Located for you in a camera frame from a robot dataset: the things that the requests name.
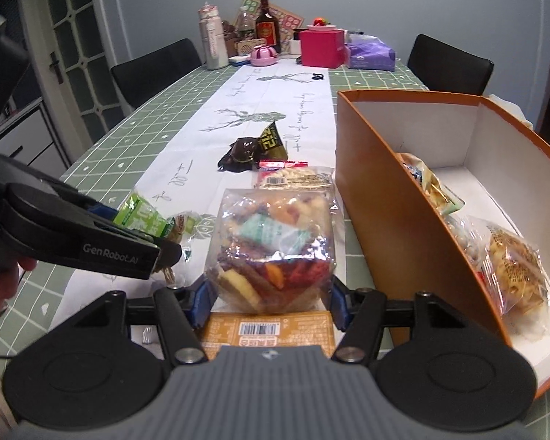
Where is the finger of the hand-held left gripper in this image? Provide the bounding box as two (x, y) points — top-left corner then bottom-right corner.
(85, 202), (120, 226)
(151, 237), (183, 272)

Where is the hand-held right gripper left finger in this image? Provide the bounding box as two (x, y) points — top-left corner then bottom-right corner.
(73, 279), (216, 366)

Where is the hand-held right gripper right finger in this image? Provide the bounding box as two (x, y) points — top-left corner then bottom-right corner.
(329, 279), (476, 364)

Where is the green snack packet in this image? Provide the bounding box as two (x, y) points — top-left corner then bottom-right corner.
(114, 192), (212, 250)

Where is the orange snack packet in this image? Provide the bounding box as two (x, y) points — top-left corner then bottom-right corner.
(197, 310), (337, 360)

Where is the clear bag of mixed snacks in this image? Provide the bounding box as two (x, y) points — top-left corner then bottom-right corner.
(205, 188), (344, 315)

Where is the orange cardboard box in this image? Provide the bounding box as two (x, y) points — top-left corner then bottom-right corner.
(335, 89), (550, 399)

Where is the dark brown snack packet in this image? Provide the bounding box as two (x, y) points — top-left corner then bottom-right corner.
(217, 137), (263, 173)

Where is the clear pale cracker packet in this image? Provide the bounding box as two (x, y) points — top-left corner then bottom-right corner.
(255, 166), (335, 190)

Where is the black and gold snack packet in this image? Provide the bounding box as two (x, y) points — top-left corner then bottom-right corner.
(259, 120), (290, 161)

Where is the blue and white snack packet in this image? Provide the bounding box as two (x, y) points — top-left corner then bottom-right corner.
(399, 152), (466, 214)

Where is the clear waffle packet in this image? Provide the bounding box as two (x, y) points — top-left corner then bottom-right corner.
(444, 213), (550, 337)

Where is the green checked tablecloth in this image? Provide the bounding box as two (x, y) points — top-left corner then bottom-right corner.
(0, 62), (432, 363)

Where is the white drawer cabinet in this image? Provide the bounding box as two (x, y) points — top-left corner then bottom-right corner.
(0, 98), (69, 175)

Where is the black chair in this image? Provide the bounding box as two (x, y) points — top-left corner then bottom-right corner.
(407, 33), (495, 97)
(111, 38), (203, 117)

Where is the white deer print table runner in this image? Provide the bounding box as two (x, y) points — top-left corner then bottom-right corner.
(62, 64), (344, 331)

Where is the glass-paned door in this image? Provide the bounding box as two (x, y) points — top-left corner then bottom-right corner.
(16, 0), (133, 115)

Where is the white thermos with pink cap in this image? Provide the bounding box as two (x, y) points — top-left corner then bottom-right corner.
(199, 4), (230, 70)

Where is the pink round container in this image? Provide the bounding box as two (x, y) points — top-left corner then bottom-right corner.
(250, 46), (278, 67)

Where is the small beige radio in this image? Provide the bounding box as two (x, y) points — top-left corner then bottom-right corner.
(236, 39), (267, 58)

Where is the clear plastic water bottle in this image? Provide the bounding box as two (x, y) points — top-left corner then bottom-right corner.
(235, 6), (256, 40)

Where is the brown liquor bottle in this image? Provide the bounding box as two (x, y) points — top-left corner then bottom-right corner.
(255, 0), (282, 54)

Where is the purple tissue pack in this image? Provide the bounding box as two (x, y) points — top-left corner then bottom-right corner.
(346, 39), (397, 71)

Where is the pink gift box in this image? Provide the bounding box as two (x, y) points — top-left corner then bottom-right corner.
(299, 29), (348, 68)

